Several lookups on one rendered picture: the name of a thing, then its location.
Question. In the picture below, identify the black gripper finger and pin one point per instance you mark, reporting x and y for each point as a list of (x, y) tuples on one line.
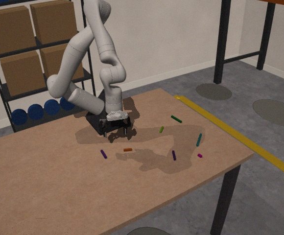
[(105, 128), (125, 126)]

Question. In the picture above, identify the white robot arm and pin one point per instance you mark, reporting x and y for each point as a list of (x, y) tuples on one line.
[(59, 85)]

